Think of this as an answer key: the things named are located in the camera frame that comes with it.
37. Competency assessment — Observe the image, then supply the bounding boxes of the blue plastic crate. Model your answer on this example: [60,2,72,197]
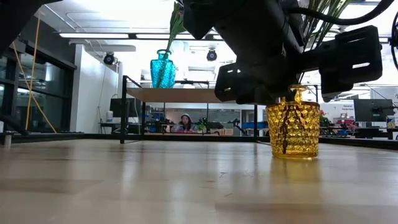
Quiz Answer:
[241,121,269,129]

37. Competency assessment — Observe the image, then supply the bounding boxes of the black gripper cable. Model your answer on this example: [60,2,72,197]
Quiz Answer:
[285,0,395,26]

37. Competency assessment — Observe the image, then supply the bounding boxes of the long ceiling strip light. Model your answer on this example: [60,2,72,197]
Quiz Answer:
[58,32,130,39]
[136,33,196,40]

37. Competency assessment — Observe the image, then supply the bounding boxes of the black computer monitor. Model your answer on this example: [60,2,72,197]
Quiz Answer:
[109,98,142,118]
[353,98,396,123]

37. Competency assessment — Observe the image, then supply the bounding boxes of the person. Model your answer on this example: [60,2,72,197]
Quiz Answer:
[170,113,198,134]

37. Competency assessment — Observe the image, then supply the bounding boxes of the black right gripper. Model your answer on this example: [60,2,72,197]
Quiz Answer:
[214,0,383,105]

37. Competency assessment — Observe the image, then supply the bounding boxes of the teal glass vase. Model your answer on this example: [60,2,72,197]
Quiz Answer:
[149,49,177,89]

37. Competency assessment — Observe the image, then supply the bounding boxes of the yellow hanging cable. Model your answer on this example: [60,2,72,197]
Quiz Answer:
[11,42,57,134]
[25,17,42,131]

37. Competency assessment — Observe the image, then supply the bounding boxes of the potted pink flowers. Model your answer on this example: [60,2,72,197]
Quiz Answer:
[319,109,332,128]

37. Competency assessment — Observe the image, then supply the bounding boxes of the pink artificial tulip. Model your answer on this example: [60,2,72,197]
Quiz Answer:
[166,1,187,52]

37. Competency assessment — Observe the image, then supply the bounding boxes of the yellow glass vase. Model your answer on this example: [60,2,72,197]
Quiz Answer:
[266,84,321,159]

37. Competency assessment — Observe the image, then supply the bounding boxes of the wooden shelf black metal legs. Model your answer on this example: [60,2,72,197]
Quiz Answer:
[119,75,259,145]

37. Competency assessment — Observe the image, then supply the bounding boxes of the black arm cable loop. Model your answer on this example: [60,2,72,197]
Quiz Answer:
[390,11,398,72]

